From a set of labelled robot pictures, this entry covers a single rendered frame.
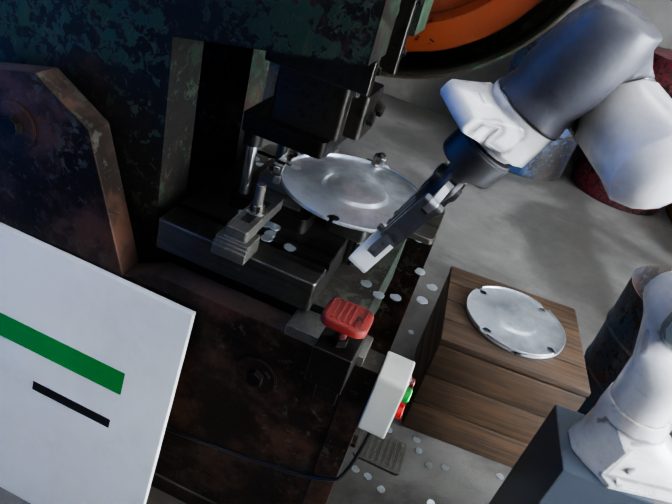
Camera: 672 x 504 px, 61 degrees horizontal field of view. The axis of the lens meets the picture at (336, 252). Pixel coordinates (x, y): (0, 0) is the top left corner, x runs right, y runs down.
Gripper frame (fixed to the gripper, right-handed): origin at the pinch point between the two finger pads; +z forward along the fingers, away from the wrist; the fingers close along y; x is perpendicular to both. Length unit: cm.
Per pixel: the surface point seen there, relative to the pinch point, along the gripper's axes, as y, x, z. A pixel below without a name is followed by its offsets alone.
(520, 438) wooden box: 62, -74, 49
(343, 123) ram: 26.6, 16.1, 2.3
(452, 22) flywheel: 66, 16, -14
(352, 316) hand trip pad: -0.3, -5.0, 10.3
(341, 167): 40.0, 11.8, 15.5
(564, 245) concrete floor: 222, -93, 53
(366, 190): 33.2, 5.1, 11.8
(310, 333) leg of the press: 6.2, -4.0, 23.8
